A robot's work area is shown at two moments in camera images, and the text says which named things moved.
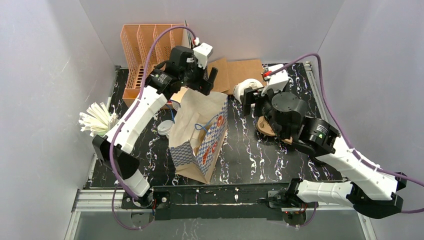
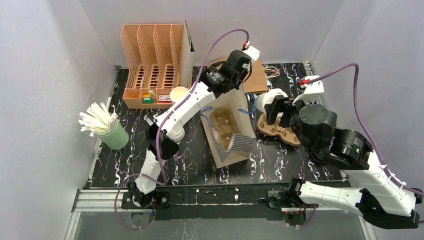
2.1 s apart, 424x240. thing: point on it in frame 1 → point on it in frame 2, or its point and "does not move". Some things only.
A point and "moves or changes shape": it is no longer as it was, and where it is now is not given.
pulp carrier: [197, 136] → [225, 124]
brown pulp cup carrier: [264, 127] does not move
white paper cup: [238, 89] moves or changes shape
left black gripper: [201, 84] → [236, 73]
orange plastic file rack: [135, 40] does not move
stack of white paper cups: [177, 98] does not move
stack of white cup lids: [164, 128] moves or changes shape
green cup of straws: [97, 119] does not move
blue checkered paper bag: [197, 132] → [229, 128]
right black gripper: [251, 100] → [276, 110]
